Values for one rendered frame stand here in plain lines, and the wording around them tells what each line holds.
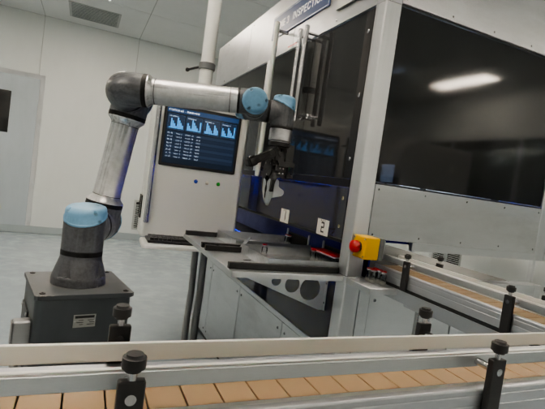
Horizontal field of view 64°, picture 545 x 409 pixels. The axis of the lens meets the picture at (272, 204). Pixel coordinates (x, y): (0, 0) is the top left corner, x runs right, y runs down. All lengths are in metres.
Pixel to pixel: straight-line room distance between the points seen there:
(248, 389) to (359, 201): 1.03
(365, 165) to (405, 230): 0.29
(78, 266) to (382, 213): 0.97
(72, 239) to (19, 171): 5.49
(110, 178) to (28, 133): 5.36
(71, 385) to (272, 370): 0.20
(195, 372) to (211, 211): 1.88
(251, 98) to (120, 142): 0.45
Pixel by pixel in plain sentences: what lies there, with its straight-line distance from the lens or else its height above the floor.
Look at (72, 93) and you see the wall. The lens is 6.83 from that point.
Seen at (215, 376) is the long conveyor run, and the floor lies 0.96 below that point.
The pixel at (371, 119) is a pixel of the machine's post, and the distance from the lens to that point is 1.49.
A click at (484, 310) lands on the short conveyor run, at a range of 1.23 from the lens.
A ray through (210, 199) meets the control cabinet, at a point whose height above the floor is 1.03.
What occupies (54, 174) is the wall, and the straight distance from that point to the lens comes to 6.79.
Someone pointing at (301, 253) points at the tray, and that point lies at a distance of 1.76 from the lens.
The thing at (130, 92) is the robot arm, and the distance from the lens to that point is 1.33.
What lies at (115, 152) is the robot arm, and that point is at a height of 1.19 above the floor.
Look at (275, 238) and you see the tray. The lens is 2.07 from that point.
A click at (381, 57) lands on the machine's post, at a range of 1.54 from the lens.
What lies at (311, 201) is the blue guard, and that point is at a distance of 1.74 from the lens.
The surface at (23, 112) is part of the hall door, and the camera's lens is 6.82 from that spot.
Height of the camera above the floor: 1.16
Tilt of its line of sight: 3 degrees down
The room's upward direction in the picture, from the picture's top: 8 degrees clockwise
